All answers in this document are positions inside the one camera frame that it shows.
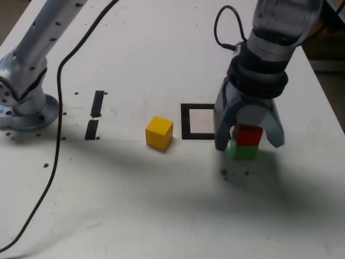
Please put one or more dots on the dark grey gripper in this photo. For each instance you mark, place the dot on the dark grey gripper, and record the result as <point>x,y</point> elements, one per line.
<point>250,100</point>

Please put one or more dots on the red cube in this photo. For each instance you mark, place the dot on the red cube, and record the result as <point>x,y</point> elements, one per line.
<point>248,137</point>

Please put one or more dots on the green cube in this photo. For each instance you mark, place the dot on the green cube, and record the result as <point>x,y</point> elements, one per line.
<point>244,153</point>

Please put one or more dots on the yellow cube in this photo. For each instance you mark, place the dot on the yellow cube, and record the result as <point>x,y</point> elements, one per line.
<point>159,135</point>

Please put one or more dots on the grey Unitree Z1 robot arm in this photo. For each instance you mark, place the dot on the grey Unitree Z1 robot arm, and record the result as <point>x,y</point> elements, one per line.
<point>40,40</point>

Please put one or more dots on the black tape square outline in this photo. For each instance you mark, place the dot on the black tape square outline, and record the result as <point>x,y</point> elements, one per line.
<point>185,121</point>

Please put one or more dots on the black tape strip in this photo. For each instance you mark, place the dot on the black tape strip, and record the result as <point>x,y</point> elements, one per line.
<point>97,103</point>

